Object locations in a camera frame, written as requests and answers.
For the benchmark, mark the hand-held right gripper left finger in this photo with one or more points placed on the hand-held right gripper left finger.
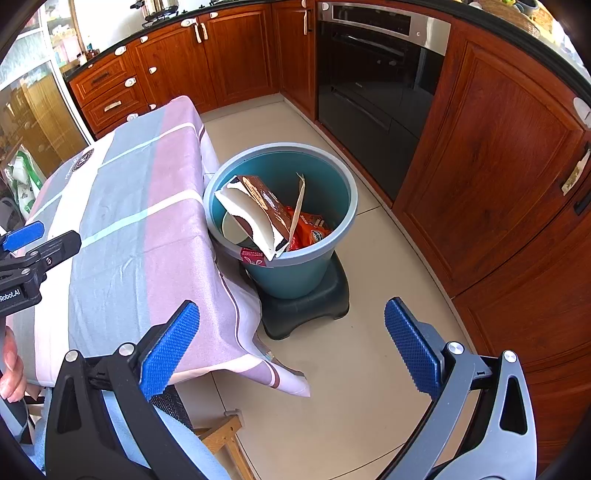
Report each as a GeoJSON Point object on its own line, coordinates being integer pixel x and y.
{"type": "Point", "coordinates": [171, 344]}

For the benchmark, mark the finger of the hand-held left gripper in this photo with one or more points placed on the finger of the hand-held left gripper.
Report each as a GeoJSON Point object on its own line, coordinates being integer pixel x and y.
{"type": "Point", "coordinates": [25, 235]}
{"type": "Point", "coordinates": [60, 244]}

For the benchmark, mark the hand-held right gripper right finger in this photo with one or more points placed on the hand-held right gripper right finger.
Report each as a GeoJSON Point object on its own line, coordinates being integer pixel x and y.
{"type": "Point", "coordinates": [411, 346]}

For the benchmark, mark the teal plastic bin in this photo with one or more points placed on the teal plastic bin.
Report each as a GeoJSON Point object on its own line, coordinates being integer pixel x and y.
{"type": "Point", "coordinates": [295, 272]}

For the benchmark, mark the red orange snack packet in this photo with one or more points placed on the red orange snack packet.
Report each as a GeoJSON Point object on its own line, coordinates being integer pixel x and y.
{"type": "Point", "coordinates": [314, 233]}

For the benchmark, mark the brown torn carton box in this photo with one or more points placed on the brown torn carton box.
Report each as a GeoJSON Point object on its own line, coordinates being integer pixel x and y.
{"type": "Point", "coordinates": [258, 203]}

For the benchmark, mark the brown paper cutlery sleeve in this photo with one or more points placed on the brown paper cutlery sleeve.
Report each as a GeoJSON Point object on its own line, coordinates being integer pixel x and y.
{"type": "Point", "coordinates": [298, 207]}

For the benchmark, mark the person's left hand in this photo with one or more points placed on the person's left hand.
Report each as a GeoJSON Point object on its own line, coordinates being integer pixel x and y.
{"type": "Point", "coordinates": [11, 369]}

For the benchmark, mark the white green rice bag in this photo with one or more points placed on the white green rice bag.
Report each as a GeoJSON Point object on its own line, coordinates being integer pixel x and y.
{"type": "Point", "coordinates": [23, 180]}

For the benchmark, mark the grey woven chair seat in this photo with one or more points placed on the grey woven chair seat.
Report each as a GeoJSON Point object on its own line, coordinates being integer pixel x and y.
{"type": "Point", "coordinates": [173, 406]}

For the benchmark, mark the light blue clothing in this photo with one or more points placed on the light blue clothing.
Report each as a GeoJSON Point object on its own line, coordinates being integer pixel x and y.
{"type": "Point", "coordinates": [184, 454]}

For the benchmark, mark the black plastic step stool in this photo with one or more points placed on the black plastic step stool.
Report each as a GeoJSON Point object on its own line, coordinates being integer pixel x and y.
{"type": "Point", "coordinates": [304, 309]}

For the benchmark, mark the small red printed wrapper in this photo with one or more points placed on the small red printed wrapper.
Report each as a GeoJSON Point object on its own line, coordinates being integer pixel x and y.
{"type": "Point", "coordinates": [253, 257]}

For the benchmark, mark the glass sliding door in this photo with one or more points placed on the glass sliding door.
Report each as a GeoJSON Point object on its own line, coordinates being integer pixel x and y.
{"type": "Point", "coordinates": [41, 115]}

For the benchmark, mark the seasoning bottles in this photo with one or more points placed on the seasoning bottles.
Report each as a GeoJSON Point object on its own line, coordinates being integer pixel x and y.
{"type": "Point", "coordinates": [87, 54]}

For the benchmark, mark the wooden kitchen cabinets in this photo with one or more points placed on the wooden kitchen cabinets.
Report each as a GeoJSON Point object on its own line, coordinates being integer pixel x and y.
{"type": "Point", "coordinates": [508, 161]}

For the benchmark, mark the black built-in oven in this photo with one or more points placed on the black built-in oven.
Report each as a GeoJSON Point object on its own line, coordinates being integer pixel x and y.
{"type": "Point", "coordinates": [369, 92]}

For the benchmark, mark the steel cooking pot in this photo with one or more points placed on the steel cooking pot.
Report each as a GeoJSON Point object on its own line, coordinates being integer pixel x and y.
{"type": "Point", "coordinates": [159, 7]}

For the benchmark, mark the wooden chair frame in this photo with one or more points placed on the wooden chair frame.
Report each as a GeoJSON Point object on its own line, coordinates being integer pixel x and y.
{"type": "Point", "coordinates": [226, 434]}

